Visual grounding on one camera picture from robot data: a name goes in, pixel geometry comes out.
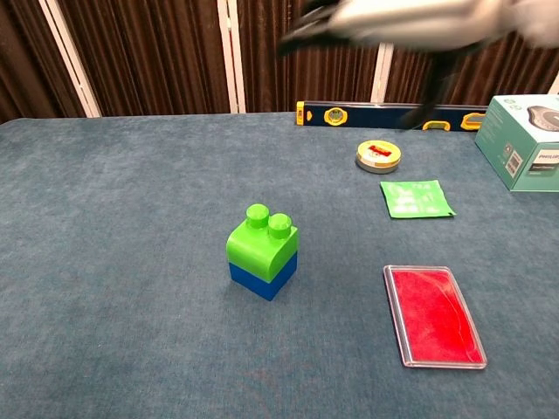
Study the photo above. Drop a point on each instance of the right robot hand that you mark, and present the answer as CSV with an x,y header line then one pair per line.
x,y
415,19

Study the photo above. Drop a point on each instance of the green two-stud toy brick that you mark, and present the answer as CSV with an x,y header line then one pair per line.
x,y
257,249

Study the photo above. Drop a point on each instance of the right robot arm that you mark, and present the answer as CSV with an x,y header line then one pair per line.
x,y
541,22

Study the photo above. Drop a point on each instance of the green square sachet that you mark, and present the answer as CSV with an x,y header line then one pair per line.
x,y
415,198

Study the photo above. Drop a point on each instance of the blue and yellow spirit level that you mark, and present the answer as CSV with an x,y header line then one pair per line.
x,y
371,115

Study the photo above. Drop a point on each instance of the round cream tin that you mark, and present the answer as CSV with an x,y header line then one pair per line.
x,y
378,156

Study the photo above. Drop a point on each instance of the teal and white product box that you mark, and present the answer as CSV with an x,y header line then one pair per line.
x,y
515,144

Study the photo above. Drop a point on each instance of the dark brown curtain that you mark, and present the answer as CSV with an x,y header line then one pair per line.
x,y
153,57

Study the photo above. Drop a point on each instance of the clear case with red cloth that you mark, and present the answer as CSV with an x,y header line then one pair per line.
x,y
432,314

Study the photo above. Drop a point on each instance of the blue four-stud toy brick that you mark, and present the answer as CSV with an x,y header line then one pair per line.
x,y
262,283

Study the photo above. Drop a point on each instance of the blue carpet table mat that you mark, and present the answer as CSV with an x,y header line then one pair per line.
x,y
131,262

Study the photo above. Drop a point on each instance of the white partition post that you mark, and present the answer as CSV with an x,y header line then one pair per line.
x,y
382,74
231,57
70,57

